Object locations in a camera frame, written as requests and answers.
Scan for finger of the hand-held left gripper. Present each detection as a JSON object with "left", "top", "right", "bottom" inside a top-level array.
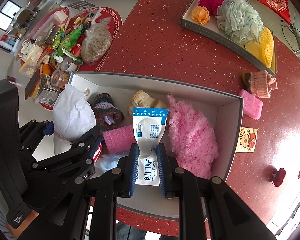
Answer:
[
  {"left": 19, "top": 120, "right": 55, "bottom": 150},
  {"left": 32, "top": 126, "right": 102, "bottom": 178}
]

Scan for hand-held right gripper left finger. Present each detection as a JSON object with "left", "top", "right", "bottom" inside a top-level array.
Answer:
[{"left": 16, "top": 142, "right": 140, "bottom": 240}]

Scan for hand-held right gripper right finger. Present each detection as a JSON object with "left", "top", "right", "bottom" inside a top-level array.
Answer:
[{"left": 156, "top": 142, "right": 277, "bottom": 240}]

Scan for light blue fluffy cloth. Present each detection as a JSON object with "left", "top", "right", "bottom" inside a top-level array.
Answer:
[{"left": 97, "top": 154, "right": 127, "bottom": 173}]

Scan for white cloth bag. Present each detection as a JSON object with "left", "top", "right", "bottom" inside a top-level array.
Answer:
[{"left": 53, "top": 84, "right": 97, "bottom": 155}]

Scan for pink foam strip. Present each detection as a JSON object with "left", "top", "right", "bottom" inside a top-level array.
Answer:
[{"left": 102, "top": 126, "right": 138, "bottom": 153}]

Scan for pink fluffy cloth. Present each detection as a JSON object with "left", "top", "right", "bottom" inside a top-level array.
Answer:
[{"left": 166, "top": 93, "right": 219, "bottom": 179}]

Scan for dark knitted sock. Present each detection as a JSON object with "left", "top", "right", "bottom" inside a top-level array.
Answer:
[{"left": 90, "top": 93, "right": 125, "bottom": 132}]

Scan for white blue plaster packet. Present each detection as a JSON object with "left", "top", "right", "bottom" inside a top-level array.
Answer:
[{"left": 132, "top": 106, "right": 169, "bottom": 187}]

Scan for beige knit sock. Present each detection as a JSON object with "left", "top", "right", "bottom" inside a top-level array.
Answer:
[{"left": 128, "top": 89, "right": 169, "bottom": 110}]

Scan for grey white storage box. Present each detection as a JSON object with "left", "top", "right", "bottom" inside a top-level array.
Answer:
[{"left": 52, "top": 71, "right": 244, "bottom": 222}]

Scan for clear glass container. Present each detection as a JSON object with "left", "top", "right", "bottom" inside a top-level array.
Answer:
[{"left": 36, "top": 74, "right": 62, "bottom": 104}]

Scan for clear plastic snack jar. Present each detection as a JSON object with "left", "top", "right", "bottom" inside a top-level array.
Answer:
[{"left": 51, "top": 69, "right": 71, "bottom": 89}]

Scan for clear plastic bottle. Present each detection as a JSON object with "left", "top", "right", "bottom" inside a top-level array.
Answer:
[{"left": 54, "top": 55, "right": 78, "bottom": 72}]

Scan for gold tissue packet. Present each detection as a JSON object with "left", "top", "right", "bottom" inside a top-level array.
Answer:
[{"left": 235, "top": 127, "right": 258, "bottom": 153}]

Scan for green snack packets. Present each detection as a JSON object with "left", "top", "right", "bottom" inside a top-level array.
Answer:
[{"left": 51, "top": 27, "right": 90, "bottom": 58}]

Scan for clear bag of nuts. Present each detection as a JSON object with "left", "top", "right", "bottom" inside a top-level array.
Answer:
[{"left": 80, "top": 21, "right": 113, "bottom": 64}]

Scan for pink knitted sock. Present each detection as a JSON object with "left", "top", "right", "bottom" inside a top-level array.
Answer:
[{"left": 238, "top": 89, "right": 263, "bottom": 120}]

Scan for dark red fabric rose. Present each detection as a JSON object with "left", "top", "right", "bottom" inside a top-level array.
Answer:
[{"left": 271, "top": 167, "right": 287, "bottom": 187}]

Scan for yellow scouring sponge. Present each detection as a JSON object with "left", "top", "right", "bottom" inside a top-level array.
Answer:
[{"left": 242, "top": 72, "right": 253, "bottom": 87}]

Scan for peach knit sock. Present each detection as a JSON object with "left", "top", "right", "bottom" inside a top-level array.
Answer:
[{"left": 250, "top": 70, "right": 278, "bottom": 99}]

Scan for grey shallow tray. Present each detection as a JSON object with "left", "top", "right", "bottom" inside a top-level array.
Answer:
[{"left": 181, "top": 0, "right": 277, "bottom": 77}]

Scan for yellow knit cloth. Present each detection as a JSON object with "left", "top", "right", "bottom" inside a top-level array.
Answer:
[{"left": 245, "top": 27, "right": 275, "bottom": 68}]

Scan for orange fabric flower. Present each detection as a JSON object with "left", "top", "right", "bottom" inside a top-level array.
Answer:
[{"left": 191, "top": 6, "right": 210, "bottom": 25}]

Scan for mint green bath pouf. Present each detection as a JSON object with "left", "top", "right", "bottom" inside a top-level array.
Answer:
[{"left": 216, "top": 0, "right": 264, "bottom": 46}]

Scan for magenta fluffy cloth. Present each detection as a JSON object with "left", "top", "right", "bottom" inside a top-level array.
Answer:
[{"left": 198, "top": 0, "right": 232, "bottom": 17}]

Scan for thin black cable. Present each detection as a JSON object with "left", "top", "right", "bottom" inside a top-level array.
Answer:
[{"left": 281, "top": 19, "right": 300, "bottom": 53}]

